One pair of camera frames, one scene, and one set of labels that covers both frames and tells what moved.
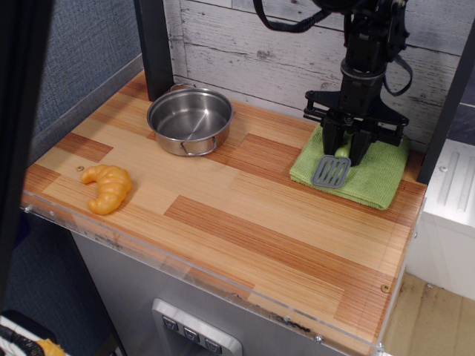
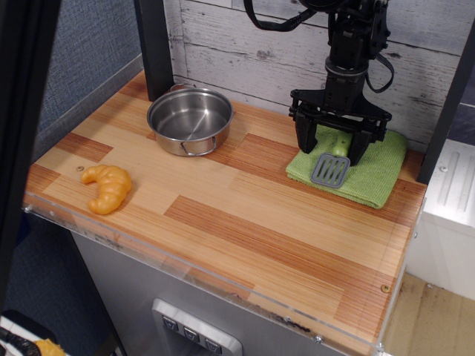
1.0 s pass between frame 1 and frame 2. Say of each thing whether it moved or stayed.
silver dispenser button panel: stayed
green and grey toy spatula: stayed
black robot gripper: moved
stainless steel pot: stayed
